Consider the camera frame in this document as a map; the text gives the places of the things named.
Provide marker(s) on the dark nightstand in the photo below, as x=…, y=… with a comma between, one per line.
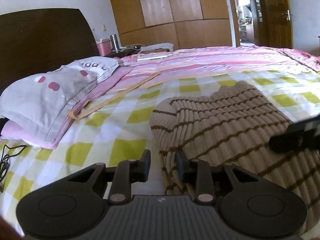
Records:
x=127, y=51

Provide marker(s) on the green white checkered sheet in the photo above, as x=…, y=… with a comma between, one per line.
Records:
x=32, y=167

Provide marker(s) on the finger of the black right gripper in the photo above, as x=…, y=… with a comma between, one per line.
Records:
x=297, y=137

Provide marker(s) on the pink storage box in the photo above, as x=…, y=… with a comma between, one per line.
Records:
x=104, y=47

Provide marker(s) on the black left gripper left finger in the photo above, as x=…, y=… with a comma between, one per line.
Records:
x=128, y=172

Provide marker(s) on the grey pillow with pink dots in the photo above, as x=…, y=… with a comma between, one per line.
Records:
x=39, y=103

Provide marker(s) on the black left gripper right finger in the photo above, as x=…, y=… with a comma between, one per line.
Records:
x=198, y=174

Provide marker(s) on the brown wooden door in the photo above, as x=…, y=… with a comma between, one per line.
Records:
x=277, y=21

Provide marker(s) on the steel thermos cup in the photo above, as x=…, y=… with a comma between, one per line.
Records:
x=114, y=43

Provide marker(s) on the pink striped bedspread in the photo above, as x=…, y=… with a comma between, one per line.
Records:
x=212, y=60

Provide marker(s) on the grey cloth on nightstand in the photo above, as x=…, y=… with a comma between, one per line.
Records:
x=154, y=48

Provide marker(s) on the beige brown-striped knit sweater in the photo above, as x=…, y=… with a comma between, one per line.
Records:
x=233, y=125

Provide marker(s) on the white book on bed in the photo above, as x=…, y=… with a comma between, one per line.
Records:
x=153, y=56

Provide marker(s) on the pink floral quilt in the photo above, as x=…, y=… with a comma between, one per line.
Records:
x=302, y=57

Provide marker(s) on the dark wooden headboard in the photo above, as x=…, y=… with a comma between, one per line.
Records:
x=42, y=40

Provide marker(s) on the wooden wardrobe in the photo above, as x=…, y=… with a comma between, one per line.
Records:
x=184, y=23

